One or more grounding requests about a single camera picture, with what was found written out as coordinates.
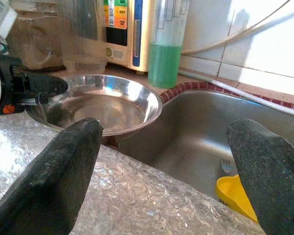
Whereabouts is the grey tube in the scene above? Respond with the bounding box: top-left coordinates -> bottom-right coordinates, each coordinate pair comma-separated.
178,69 -> 294,118

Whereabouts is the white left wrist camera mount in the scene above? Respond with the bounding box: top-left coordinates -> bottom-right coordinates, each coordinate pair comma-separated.
0,0 -> 18,116

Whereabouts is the clear ribbed plastic jar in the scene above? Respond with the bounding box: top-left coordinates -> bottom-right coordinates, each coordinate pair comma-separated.
57,0 -> 108,72

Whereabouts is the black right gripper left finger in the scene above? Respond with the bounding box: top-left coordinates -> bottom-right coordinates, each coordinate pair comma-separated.
0,117 -> 104,235

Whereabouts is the clear bottle with green liquid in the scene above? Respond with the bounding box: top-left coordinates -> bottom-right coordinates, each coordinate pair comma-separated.
147,0 -> 190,90

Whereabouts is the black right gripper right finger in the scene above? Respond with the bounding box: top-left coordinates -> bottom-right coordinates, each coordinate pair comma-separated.
226,118 -> 294,235

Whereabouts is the stainless steel sink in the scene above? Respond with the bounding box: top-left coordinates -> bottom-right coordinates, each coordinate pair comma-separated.
117,89 -> 294,209

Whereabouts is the white cord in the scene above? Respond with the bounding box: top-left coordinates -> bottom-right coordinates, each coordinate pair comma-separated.
181,0 -> 293,55

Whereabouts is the clear bubble wrap sheet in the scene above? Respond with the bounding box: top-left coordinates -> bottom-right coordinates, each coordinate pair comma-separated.
0,114 -> 266,235

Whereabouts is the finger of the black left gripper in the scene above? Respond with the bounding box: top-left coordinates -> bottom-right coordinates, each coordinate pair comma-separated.
20,94 -> 50,106
26,74 -> 69,95

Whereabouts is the metal fork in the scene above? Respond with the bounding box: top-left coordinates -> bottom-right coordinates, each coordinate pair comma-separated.
220,158 -> 234,177

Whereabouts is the white water ionizer appliance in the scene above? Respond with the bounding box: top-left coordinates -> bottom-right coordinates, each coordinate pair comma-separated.
102,0 -> 155,75

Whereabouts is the stainless steel bowl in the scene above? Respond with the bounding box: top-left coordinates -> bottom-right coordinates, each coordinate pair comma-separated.
25,73 -> 164,137

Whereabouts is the yellow plastic bowl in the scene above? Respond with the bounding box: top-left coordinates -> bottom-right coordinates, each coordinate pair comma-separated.
215,174 -> 259,224

